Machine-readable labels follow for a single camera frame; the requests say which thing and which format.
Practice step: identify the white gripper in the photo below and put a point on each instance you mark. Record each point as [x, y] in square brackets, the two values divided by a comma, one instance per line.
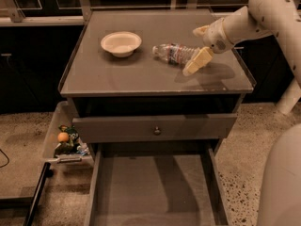
[214, 38]

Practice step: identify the clear plastic water bottle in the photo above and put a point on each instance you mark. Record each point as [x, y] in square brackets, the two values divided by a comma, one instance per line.
[174, 53]

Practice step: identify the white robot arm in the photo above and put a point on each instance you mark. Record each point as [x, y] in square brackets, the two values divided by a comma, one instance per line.
[259, 18]

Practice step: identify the white robot base leg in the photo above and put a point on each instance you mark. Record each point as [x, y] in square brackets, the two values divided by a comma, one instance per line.
[289, 98]

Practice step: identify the grey top drawer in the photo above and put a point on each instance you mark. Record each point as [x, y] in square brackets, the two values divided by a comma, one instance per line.
[140, 128]

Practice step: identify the round metal drawer knob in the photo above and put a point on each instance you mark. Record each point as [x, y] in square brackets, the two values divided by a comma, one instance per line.
[157, 131]

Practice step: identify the grey wooden drawer cabinet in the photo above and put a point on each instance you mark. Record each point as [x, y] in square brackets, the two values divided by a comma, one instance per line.
[97, 84]

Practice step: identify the grey open middle drawer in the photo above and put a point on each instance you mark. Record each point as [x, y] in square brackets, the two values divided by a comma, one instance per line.
[156, 184]

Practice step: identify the white paper bowl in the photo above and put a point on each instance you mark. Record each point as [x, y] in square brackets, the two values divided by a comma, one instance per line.
[121, 44]

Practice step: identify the green snack bag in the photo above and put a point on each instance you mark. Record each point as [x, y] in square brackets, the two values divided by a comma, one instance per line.
[70, 146]

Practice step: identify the orange fruit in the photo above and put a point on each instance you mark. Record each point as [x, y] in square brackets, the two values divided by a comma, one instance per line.
[63, 137]

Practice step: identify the black metal bar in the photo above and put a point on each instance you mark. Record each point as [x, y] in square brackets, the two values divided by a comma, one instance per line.
[36, 197]

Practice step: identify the metal railing frame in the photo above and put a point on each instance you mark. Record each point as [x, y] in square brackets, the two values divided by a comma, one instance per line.
[80, 11]

